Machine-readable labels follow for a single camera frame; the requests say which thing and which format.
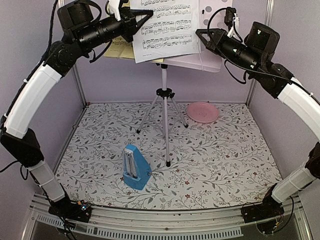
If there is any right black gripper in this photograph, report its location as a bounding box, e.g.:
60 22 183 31
196 27 262 74

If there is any lilac music stand with tripod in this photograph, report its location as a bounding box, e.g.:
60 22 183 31
149 0 233 167

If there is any white sheet music page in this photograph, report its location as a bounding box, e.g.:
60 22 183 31
130 0 200 63

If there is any yellow sheet music page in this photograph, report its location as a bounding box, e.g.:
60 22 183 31
103 14 165 63

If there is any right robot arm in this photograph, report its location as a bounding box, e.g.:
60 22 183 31
195 21 320 218

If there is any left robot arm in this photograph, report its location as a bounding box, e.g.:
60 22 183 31
0 0 154 217

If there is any pink plate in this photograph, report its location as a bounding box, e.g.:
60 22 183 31
186 102 220 124

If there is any floral table mat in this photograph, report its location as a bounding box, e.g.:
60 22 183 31
56 103 282 210

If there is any blue metronome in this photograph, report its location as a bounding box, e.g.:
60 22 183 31
122 144 152 191

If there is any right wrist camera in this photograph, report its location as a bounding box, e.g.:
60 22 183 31
224 7 242 41

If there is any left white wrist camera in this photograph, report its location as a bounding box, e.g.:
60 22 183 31
104 0 129 22

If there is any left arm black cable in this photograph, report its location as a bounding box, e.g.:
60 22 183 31
44 0 60 58

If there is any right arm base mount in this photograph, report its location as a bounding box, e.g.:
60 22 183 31
240 185 285 223

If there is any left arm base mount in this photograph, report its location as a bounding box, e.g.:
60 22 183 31
48 197 92 223

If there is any front aluminium rail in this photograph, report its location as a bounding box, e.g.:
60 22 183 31
24 192 311 238

